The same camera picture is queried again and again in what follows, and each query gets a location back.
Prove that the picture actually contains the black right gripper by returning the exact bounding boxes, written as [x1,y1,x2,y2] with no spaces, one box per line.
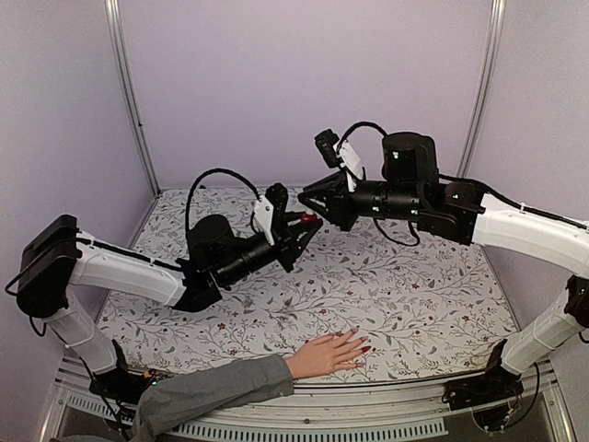
[295,171,422,234]

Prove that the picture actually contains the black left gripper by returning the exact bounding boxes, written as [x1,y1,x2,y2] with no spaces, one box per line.
[216,210,321,287]

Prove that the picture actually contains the red nail polish bottle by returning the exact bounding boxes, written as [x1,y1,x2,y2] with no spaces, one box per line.
[301,214,317,223]

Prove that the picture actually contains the grey sleeved forearm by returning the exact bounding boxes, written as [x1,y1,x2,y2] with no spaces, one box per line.
[132,355,294,441]

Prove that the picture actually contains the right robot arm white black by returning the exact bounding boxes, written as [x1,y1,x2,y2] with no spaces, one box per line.
[298,130,588,401]

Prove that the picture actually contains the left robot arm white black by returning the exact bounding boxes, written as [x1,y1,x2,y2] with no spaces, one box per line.
[6,212,323,400]

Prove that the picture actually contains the mannequin hand with nails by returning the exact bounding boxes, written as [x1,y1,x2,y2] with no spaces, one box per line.
[285,329,371,380]

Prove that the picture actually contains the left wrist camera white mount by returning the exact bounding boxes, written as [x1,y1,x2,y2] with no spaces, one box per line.
[252,182,288,246]

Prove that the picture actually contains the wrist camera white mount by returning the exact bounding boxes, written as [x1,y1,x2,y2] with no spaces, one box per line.
[252,182,288,246]
[314,129,365,192]

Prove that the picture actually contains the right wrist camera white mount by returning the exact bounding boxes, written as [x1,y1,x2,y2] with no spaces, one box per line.
[314,129,365,192]

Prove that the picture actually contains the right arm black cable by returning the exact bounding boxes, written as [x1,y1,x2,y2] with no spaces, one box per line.
[338,121,390,148]

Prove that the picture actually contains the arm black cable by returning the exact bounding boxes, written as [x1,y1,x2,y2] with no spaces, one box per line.
[184,168,263,231]
[338,121,390,148]

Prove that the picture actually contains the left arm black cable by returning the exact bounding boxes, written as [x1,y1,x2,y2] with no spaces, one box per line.
[184,168,263,231]

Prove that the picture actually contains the aluminium front rail frame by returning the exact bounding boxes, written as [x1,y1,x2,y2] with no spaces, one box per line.
[40,354,576,442]

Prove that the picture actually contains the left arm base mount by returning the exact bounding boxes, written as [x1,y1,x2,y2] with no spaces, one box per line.
[89,340,166,405]

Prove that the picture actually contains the aluminium corner post right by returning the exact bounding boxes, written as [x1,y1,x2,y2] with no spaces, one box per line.
[453,0,506,183]

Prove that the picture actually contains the aluminium corner post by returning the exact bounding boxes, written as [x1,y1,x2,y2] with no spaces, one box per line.
[103,0,162,197]
[453,0,506,183]

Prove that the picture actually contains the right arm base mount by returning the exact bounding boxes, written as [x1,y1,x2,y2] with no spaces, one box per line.
[441,339,540,434]

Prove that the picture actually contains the aluminium corner post left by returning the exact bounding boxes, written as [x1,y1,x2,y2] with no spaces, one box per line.
[103,0,162,197]

